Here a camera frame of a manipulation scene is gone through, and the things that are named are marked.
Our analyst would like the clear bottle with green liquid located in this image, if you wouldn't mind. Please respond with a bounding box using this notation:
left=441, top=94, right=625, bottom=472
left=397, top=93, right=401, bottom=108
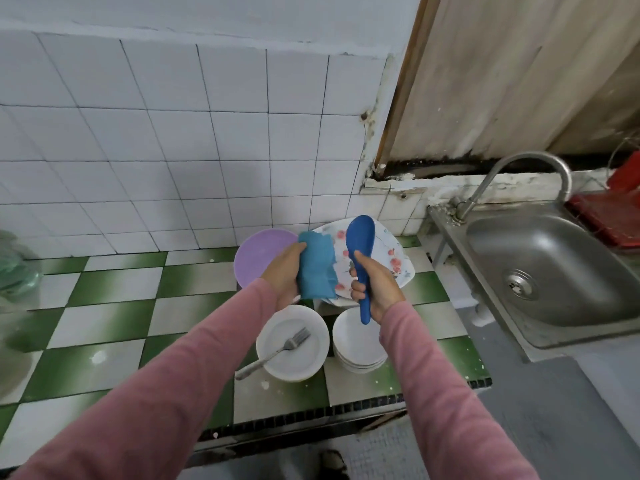
left=0, top=229, right=43, bottom=301

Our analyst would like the blue cleaning cloth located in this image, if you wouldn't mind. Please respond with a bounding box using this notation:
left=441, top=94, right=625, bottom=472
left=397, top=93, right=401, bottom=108
left=297, top=229, right=341, bottom=302

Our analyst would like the stainless steel sink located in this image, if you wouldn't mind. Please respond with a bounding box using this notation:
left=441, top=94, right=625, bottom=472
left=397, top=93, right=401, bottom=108
left=428, top=189, right=640, bottom=361

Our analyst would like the green checkered tile countertop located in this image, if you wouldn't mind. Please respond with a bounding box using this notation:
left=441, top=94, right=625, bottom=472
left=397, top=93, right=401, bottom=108
left=0, top=233, right=493, bottom=471

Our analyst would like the red plastic cutlery cup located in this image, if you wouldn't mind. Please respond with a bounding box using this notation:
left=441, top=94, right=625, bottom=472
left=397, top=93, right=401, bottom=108
left=605, top=149, right=640, bottom=196

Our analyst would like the stack of floral plates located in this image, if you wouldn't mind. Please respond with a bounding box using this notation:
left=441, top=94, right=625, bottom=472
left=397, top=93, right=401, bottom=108
left=312, top=217, right=416, bottom=306

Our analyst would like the person's left hand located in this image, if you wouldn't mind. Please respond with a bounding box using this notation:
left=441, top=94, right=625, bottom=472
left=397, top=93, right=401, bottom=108
left=262, top=239, right=309, bottom=308

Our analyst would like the chrome faucet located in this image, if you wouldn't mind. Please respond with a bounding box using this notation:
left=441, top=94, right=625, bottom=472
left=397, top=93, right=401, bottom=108
left=452, top=151, right=574, bottom=224

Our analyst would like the metal fork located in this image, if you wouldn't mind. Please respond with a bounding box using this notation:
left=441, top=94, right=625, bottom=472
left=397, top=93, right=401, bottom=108
left=234, top=327, right=312, bottom=382

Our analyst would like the wire dish rack red tray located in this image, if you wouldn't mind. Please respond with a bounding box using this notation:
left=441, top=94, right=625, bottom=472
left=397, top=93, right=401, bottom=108
left=565, top=185, right=640, bottom=251

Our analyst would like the person's right leg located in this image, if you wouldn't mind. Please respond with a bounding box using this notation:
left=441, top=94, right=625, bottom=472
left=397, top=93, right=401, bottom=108
left=318, top=447, right=351, bottom=480

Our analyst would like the purple plastic bowl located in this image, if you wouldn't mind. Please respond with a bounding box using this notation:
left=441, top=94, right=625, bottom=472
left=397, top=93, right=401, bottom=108
left=233, top=227, right=301, bottom=291

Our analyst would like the stack of white saucers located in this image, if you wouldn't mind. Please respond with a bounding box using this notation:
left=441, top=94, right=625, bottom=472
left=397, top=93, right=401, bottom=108
left=332, top=307, right=389, bottom=375

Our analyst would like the weathered wooden board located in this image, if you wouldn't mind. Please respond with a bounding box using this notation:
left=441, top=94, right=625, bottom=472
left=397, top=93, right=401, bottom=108
left=375, top=0, right=640, bottom=181

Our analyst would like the blue rice paddle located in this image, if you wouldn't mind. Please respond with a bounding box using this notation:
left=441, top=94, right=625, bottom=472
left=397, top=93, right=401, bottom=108
left=345, top=215, right=377, bottom=326

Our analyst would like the person's left forearm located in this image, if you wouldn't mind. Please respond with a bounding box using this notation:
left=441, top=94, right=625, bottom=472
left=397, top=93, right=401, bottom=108
left=10, top=279, right=281, bottom=480

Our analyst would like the person's right forearm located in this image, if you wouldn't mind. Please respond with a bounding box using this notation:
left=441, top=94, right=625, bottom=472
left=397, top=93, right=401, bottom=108
left=380, top=299, right=541, bottom=480

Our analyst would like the white bowl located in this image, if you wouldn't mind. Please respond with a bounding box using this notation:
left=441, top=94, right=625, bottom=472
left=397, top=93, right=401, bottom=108
left=255, top=303, right=331, bottom=384

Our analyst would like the person's right hand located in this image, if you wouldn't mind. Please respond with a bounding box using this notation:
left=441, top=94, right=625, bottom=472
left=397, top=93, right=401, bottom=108
left=348, top=249, right=407, bottom=324

